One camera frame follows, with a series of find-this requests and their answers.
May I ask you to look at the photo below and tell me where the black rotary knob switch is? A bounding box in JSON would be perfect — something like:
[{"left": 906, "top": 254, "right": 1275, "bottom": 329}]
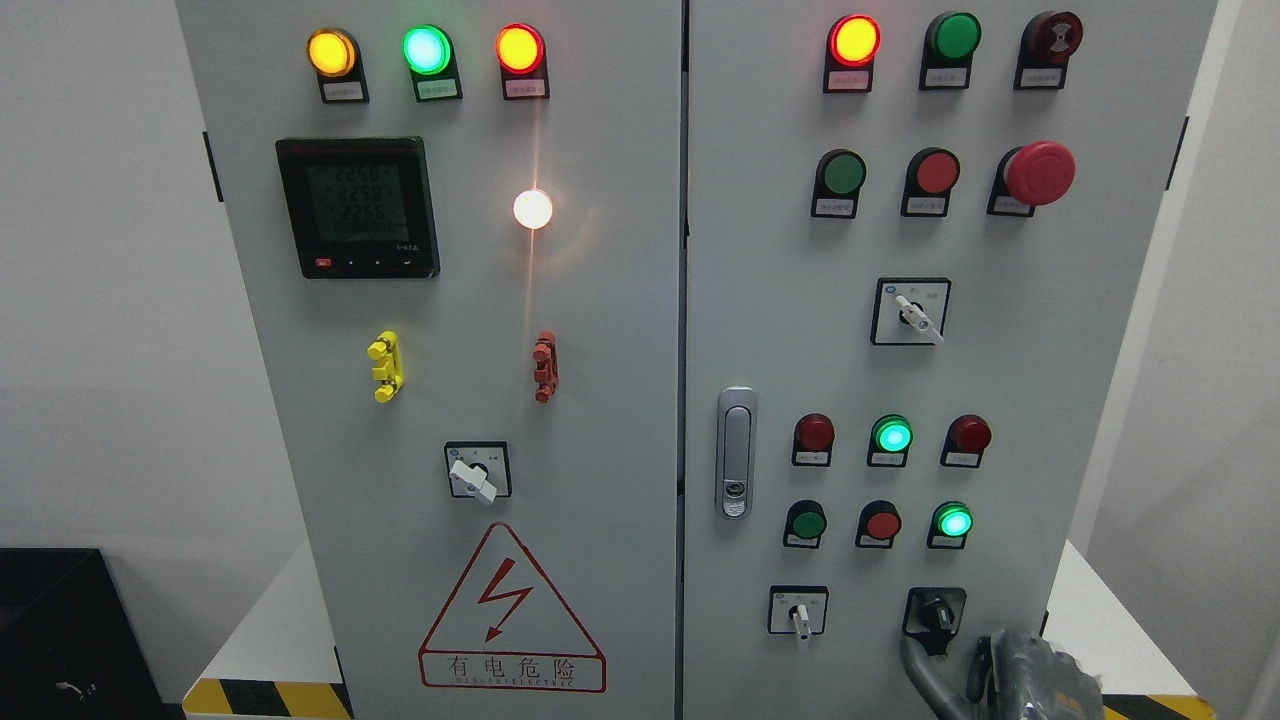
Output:
[{"left": 902, "top": 587, "right": 966, "bottom": 656}]

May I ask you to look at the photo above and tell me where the red terminal block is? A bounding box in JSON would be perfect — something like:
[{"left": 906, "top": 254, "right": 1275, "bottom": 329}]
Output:
[{"left": 531, "top": 331, "right": 559, "bottom": 404}]

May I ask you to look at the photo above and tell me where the white glowing indicator light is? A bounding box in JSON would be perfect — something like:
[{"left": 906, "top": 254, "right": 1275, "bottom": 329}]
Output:
[{"left": 512, "top": 188, "right": 554, "bottom": 231}]

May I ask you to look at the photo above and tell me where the dark red indicator light left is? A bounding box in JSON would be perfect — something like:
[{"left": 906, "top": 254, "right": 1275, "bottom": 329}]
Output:
[{"left": 791, "top": 413, "right": 836, "bottom": 468}]

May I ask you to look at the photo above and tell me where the dark red indicator light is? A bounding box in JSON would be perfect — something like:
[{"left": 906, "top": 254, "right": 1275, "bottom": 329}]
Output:
[
  {"left": 791, "top": 413, "right": 836, "bottom": 468},
  {"left": 940, "top": 414, "right": 993, "bottom": 469}
]

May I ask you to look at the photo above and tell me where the left grey cabinet door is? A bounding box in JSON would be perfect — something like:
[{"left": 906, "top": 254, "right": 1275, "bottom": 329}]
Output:
[{"left": 178, "top": 1, "right": 684, "bottom": 719}]

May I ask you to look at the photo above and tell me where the grey cabinet door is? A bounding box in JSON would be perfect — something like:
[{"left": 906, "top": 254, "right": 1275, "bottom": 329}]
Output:
[
  {"left": 684, "top": 1, "right": 1219, "bottom": 719},
  {"left": 178, "top": 1, "right": 684, "bottom": 719}
]

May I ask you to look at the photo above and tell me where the green push button lower row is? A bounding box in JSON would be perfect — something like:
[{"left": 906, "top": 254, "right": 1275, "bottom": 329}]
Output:
[{"left": 782, "top": 498, "right": 828, "bottom": 550}]

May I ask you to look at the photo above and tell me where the yellow terminal block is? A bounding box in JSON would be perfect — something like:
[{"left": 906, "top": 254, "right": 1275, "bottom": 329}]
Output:
[{"left": 366, "top": 331, "right": 404, "bottom": 404}]

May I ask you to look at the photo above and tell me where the lit green indicator light middle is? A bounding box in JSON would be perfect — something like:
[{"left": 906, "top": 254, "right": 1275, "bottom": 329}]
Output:
[{"left": 867, "top": 414, "right": 914, "bottom": 468}]

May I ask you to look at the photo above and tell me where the green push button second row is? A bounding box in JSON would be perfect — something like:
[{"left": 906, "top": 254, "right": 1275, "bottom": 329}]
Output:
[{"left": 810, "top": 149, "right": 867, "bottom": 220}]

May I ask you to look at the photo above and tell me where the red push button lower row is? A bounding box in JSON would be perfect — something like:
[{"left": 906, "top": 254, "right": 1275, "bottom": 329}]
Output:
[{"left": 854, "top": 500, "right": 902, "bottom": 550}]

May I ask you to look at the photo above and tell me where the red electric hazard warning sign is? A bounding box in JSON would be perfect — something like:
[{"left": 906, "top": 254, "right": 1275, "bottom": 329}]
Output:
[{"left": 419, "top": 521, "right": 607, "bottom": 693}]

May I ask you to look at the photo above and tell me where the right grey cabinet door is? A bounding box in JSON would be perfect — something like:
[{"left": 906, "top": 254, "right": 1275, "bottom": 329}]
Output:
[{"left": 684, "top": 1, "right": 1219, "bottom": 719}]

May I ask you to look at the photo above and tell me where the black digital power meter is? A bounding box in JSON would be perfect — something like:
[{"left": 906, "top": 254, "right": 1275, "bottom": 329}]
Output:
[{"left": 275, "top": 136, "right": 442, "bottom": 279}]

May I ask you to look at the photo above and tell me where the red-ringed orange indicator light left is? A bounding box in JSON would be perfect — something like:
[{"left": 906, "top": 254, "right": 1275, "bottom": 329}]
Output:
[{"left": 495, "top": 23, "right": 550, "bottom": 100}]

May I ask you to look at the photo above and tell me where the dark red indicator light right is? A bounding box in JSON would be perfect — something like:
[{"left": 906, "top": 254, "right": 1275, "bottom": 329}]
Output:
[{"left": 940, "top": 414, "right": 993, "bottom": 469}]

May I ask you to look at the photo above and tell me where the red push button second row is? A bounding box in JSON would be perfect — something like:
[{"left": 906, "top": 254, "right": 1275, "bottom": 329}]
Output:
[{"left": 900, "top": 147, "right": 960, "bottom": 218}]

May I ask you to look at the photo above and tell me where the lit green button lower row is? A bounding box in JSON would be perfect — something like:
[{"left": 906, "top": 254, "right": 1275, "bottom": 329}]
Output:
[{"left": 925, "top": 500, "right": 973, "bottom": 550}]

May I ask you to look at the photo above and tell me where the green indicator light top left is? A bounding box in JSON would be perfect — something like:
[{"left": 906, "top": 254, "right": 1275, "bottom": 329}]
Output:
[{"left": 401, "top": 24, "right": 463, "bottom": 102}]

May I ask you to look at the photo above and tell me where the red-ringed orange light right door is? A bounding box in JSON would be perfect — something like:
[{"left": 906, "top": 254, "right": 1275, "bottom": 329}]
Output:
[{"left": 823, "top": 14, "right": 881, "bottom": 94}]

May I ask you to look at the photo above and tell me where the yellow indicator light top left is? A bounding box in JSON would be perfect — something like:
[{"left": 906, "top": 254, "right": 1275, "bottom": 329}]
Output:
[{"left": 307, "top": 27, "right": 369, "bottom": 104}]

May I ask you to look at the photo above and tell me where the red mushroom emergency stop button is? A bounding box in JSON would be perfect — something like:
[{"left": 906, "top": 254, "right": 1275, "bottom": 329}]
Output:
[{"left": 986, "top": 140, "right": 1076, "bottom": 218}]

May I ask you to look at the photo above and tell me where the green push button top right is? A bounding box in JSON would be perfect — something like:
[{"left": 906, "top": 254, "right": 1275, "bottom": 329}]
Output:
[{"left": 918, "top": 12, "right": 982, "bottom": 91}]

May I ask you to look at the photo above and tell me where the dark red buzzer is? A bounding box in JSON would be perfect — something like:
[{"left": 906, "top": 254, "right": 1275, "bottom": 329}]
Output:
[{"left": 1014, "top": 12, "right": 1084, "bottom": 91}]

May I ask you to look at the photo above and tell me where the white platform with hazard stripes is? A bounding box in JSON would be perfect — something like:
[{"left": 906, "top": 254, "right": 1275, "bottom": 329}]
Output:
[{"left": 182, "top": 541, "right": 1216, "bottom": 719}]

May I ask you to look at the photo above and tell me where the black box lower left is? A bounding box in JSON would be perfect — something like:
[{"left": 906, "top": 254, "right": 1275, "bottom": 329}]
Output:
[{"left": 1, "top": 548, "right": 166, "bottom": 719}]

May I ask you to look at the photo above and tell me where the silver cabinet door handle lock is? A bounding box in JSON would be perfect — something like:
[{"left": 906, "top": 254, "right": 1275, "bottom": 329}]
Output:
[{"left": 714, "top": 386, "right": 758, "bottom": 519}]

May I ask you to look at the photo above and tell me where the white handle selector switch left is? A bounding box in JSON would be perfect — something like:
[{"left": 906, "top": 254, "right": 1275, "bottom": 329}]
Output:
[{"left": 444, "top": 441, "right": 512, "bottom": 506}]

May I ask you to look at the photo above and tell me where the white lever selector switch upper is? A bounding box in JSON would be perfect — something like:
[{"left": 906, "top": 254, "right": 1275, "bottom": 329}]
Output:
[{"left": 870, "top": 277, "right": 952, "bottom": 346}]

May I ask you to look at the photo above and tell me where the white lever selector switch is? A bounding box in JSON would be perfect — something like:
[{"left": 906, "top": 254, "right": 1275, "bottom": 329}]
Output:
[
  {"left": 765, "top": 584, "right": 829, "bottom": 650},
  {"left": 870, "top": 277, "right": 952, "bottom": 346}
]

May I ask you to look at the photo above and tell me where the white lever selector switch lower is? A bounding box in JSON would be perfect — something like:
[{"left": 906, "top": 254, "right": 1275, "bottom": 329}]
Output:
[{"left": 765, "top": 584, "right": 829, "bottom": 650}]

